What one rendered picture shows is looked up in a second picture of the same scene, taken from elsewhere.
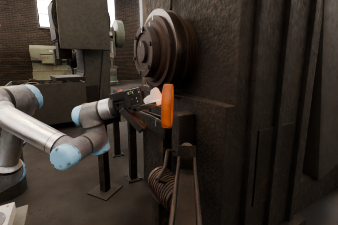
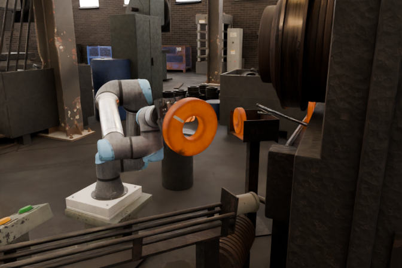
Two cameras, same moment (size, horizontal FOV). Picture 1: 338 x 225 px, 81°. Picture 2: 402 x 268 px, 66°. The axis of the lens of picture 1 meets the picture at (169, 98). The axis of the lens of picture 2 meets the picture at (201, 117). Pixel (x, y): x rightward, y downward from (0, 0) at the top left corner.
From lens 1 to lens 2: 71 cm
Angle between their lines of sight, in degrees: 52
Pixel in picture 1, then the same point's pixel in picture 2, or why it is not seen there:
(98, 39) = not seen: hidden behind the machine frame
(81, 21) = not seen: outside the picture
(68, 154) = (100, 148)
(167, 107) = (165, 126)
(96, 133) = (144, 139)
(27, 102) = (133, 96)
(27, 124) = (104, 115)
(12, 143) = (131, 131)
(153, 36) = (264, 24)
